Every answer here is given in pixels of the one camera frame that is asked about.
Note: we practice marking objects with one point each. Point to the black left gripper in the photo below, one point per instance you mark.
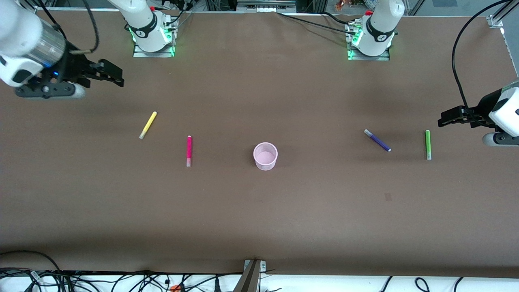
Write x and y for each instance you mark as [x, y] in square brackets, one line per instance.
[481, 108]

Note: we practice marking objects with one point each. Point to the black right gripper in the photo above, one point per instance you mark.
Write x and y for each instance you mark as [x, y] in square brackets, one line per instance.
[74, 65]

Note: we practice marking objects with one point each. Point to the purple highlighter pen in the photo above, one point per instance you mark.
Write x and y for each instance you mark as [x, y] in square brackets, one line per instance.
[379, 141]

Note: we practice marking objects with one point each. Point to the pink highlighter pen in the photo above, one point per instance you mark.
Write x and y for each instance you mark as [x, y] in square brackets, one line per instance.
[189, 148]

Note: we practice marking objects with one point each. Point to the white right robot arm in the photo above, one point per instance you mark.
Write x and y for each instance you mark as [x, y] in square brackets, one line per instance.
[24, 36]

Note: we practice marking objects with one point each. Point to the pink translucent pen holder cup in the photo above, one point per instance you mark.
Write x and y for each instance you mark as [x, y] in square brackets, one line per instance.
[265, 156]

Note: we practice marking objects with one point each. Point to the green highlighter pen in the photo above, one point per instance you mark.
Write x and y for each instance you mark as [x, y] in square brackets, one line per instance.
[427, 142]

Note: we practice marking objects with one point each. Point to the yellow highlighter pen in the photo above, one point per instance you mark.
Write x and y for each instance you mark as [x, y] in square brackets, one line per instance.
[148, 125]

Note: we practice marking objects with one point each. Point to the grey metal rack device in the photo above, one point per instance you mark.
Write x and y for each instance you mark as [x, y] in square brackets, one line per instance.
[265, 5]

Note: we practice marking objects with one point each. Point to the brown table cover mat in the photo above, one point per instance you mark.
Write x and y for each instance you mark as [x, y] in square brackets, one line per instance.
[259, 223]

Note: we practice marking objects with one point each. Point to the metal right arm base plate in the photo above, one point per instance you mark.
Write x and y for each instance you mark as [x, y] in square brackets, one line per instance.
[140, 53]

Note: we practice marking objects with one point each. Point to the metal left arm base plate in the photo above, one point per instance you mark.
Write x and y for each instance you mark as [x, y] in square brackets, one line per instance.
[367, 58]

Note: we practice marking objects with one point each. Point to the aluminium corner frame bracket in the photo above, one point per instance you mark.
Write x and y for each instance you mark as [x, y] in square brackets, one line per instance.
[496, 18]

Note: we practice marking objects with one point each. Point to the aluminium table frame post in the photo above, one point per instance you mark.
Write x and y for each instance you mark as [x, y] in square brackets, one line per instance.
[249, 278]

